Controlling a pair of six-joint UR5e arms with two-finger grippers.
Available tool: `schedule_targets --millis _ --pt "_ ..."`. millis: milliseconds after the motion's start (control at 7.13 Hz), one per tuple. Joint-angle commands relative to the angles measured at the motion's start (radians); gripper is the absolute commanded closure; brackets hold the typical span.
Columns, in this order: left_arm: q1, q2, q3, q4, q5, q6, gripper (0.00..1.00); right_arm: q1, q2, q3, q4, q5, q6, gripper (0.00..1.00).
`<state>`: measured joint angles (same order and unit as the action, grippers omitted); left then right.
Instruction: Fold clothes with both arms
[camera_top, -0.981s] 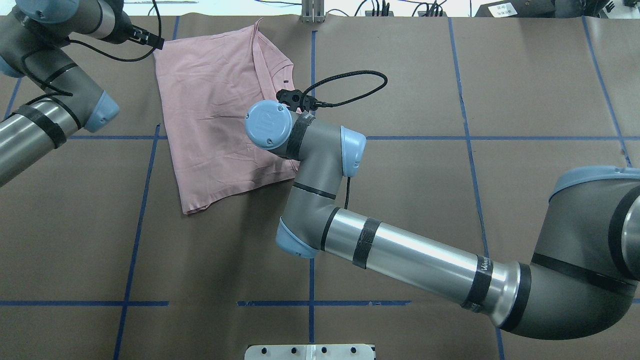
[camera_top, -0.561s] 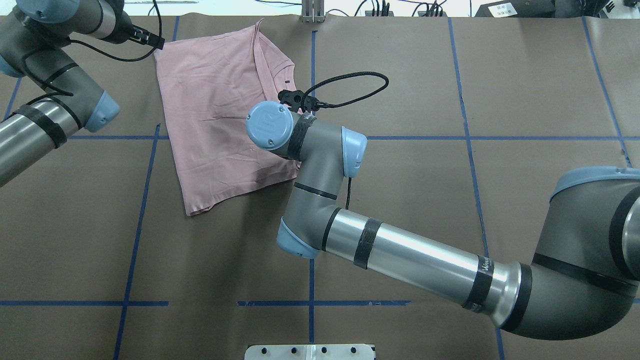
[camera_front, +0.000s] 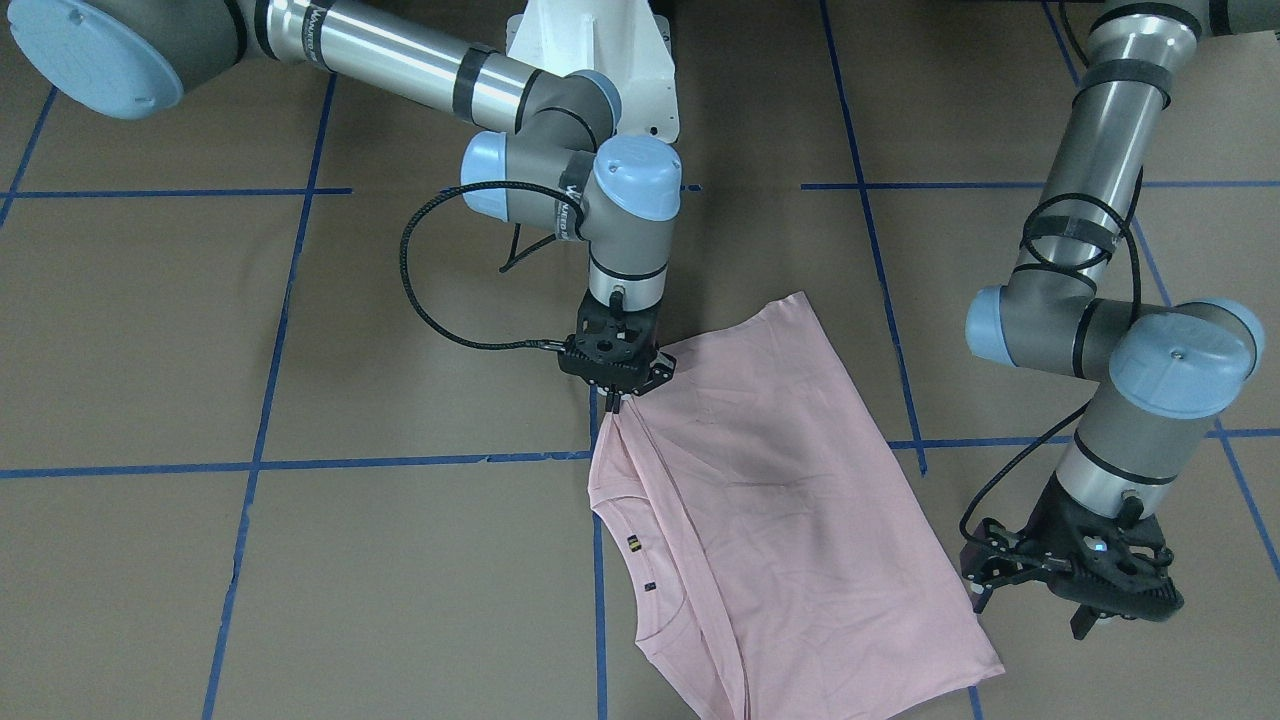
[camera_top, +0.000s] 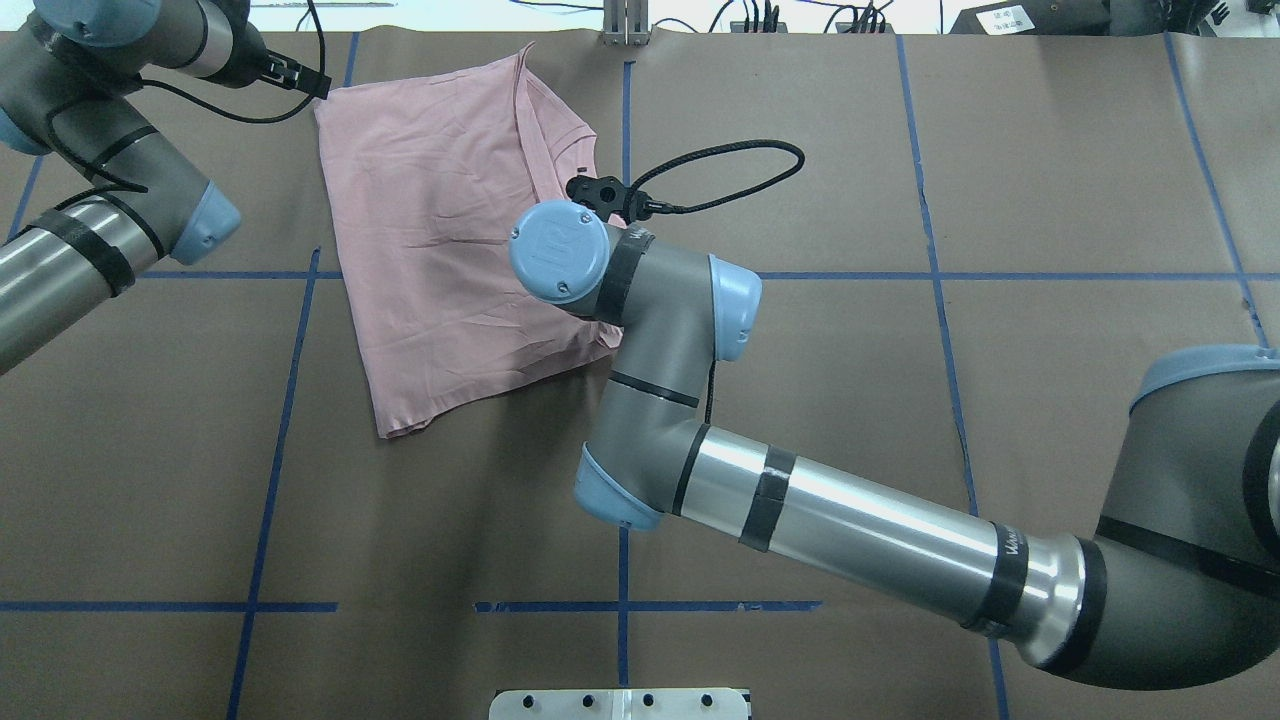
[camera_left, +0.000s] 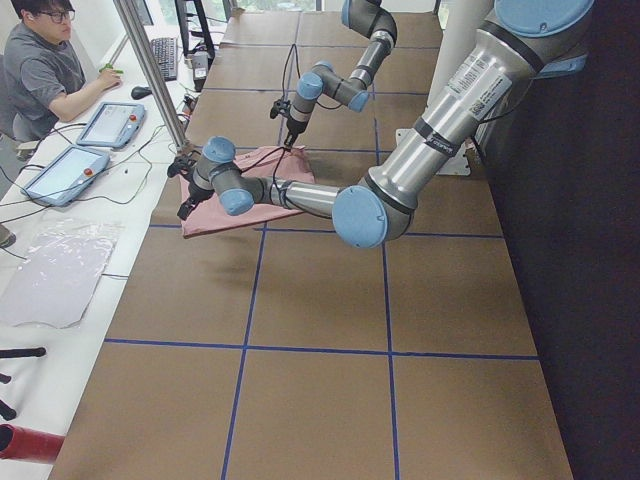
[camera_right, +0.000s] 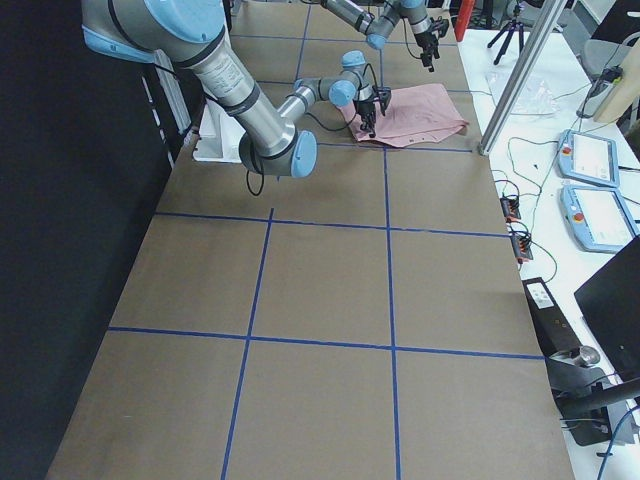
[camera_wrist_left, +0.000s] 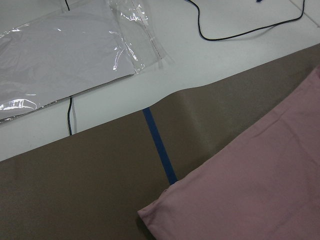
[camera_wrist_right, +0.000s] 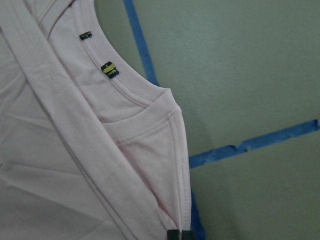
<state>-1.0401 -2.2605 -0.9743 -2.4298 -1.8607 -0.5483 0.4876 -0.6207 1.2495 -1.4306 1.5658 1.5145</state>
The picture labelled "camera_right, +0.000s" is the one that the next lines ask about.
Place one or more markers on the red cylinder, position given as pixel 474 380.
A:
pixel 463 18

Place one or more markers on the black box with label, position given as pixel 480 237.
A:
pixel 555 335

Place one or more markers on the aluminium frame post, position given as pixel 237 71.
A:
pixel 533 47

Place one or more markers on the pink Snoopy t-shirt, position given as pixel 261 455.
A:
pixel 417 114

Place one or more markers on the far blue teach pendant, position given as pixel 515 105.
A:
pixel 588 158

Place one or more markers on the near blue teach pendant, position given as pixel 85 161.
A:
pixel 598 218

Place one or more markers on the black monitor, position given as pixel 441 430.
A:
pixel 609 303

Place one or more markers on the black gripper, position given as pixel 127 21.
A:
pixel 363 106
pixel 423 41

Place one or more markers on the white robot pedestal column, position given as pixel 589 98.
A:
pixel 219 136

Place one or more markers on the clear plastic bag with paper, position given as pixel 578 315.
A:
pixel 535 98

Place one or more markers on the grey usb hub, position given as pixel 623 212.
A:
pixel 510 208
pixel 521 245

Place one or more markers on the far grey USB hub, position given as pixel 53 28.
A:
pixel 510 208

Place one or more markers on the black camera tripod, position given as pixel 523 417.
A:
pixel 514 26

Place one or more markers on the near grey USB hub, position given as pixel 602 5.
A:
pixel 521 245

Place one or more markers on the blue teach pendant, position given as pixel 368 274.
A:
pixel 598 218
pixel 588 158

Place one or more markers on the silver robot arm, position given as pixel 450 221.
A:
pixel 377 29
pixel 193 35

